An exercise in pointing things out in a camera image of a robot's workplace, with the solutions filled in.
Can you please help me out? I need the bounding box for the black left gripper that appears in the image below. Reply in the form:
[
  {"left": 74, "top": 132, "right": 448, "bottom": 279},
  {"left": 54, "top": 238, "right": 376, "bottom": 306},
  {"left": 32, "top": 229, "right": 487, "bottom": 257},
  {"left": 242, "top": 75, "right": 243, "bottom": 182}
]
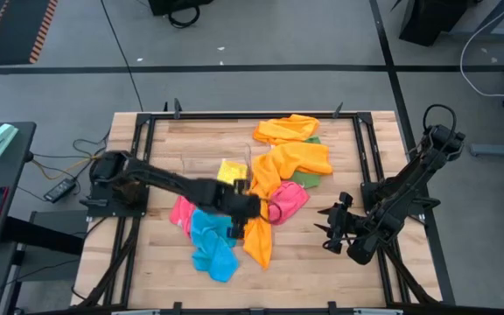
[{"left": 197, "top": 178, "right": 262, "bottom": 240}]

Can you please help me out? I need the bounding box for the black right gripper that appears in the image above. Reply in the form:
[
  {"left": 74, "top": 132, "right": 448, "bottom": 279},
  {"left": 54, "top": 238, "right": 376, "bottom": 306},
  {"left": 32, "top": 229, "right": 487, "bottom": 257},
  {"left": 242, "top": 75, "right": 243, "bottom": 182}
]
[{"left": 314, "top": 192, "right": 358, "bottom": 255}]

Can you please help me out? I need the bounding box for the yellow microfiber towel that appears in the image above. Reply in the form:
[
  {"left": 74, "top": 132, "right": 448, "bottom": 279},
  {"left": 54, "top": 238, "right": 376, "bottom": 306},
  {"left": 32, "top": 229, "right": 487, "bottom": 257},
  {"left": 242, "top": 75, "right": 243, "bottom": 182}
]
[{"left": 215, "top": 158, "right": 249, "bottom": 187}]

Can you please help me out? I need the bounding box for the pink microfiber towel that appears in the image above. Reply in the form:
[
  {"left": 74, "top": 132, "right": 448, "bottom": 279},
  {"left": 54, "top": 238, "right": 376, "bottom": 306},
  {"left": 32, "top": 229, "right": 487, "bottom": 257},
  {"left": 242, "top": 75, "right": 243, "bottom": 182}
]
[
  {"left": 268, "top": 181, "right": 311, "bottom": 227},
  {"left": 169, "top": 195, "right": 199, "bottom": 240}
]

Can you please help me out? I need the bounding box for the green microfiber towel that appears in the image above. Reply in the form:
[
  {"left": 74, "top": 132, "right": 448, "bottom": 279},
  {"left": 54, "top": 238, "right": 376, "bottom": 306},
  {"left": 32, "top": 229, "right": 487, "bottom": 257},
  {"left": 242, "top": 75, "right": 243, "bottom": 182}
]
[{"left": 289, "top": 135, "right": 323, "bottom": 189}]

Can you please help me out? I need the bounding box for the blue microfiber towel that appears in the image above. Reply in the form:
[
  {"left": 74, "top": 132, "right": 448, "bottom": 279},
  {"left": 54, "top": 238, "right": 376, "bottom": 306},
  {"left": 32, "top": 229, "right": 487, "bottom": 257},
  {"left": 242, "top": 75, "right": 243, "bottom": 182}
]
[{"left": 189, "top": 208, "right": 241, "bottom": 284}]

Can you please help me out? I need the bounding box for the clear plastic bin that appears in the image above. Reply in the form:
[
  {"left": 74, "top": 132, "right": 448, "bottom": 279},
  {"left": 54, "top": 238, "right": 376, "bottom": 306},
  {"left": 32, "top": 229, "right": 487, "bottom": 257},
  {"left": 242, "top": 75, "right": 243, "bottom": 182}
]
[{"left": 179, "top": 142, "right": 254, "bottom": 193}]

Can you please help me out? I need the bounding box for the black power adapter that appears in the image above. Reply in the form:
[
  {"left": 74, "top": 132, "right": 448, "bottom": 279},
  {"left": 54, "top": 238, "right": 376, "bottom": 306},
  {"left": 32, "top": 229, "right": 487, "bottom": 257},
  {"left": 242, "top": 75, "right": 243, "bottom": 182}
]
[{"left": 43, "top": 177, "right": 78, "bottom": 205}]

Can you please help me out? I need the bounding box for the grey table foot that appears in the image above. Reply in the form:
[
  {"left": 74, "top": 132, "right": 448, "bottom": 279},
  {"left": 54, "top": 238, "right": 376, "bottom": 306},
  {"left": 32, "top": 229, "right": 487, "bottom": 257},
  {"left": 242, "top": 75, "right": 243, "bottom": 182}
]
[{"left": 469, "top": 143, "right": 504, "bottom": 158}]

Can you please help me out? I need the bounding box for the black equipment on stand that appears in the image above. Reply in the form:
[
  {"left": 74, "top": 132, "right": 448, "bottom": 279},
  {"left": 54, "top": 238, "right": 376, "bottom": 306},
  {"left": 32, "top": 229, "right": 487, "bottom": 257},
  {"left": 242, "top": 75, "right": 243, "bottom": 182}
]
[{"left": 398, "top": 0, "right": 504, "bottom": 47}]

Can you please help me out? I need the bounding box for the black orange-striped floor mat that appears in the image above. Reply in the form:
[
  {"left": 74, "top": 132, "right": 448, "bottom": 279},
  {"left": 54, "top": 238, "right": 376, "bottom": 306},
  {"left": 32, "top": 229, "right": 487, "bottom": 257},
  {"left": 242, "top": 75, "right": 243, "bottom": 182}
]
[{"left": 0, "top": 0, "right": 60, "bottom": 67}]

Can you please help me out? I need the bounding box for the black aluminium table frame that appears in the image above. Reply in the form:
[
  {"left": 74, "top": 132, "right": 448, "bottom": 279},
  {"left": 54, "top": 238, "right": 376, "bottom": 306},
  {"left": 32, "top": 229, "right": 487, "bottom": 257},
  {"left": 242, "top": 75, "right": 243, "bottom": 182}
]
[{"left": 72, "top": 99, "right": 457, "bottom": 315}]

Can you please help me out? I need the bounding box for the yellow wire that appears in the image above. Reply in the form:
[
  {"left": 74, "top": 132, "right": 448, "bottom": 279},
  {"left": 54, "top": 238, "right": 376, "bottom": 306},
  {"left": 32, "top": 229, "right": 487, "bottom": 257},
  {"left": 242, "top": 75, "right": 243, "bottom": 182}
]
[{"left": 31, "top": 152, "right": 104, "bottom": 181}]

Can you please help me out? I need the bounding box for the thin black floor cable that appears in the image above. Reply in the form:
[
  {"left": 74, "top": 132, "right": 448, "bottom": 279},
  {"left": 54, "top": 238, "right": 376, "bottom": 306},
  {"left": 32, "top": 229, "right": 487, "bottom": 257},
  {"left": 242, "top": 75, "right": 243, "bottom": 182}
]
[{"left": 100, "top": 0, "right": 144, "bottom": 113}]

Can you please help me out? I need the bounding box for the white floor cable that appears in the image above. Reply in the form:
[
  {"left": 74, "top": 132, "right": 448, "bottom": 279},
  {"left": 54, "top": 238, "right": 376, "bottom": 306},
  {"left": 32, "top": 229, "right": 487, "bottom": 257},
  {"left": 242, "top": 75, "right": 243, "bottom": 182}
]
[{"left": 459, "top": 0, "right": 504, "bottom": 98}]

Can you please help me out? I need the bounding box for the black equipment with cable loop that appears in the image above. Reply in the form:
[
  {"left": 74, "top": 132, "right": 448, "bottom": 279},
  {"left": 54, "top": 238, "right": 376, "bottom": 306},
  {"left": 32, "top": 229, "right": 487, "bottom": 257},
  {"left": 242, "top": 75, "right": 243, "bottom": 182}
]
[{"left": 147, "top": 0, "right": 214, "bottom": 30}]

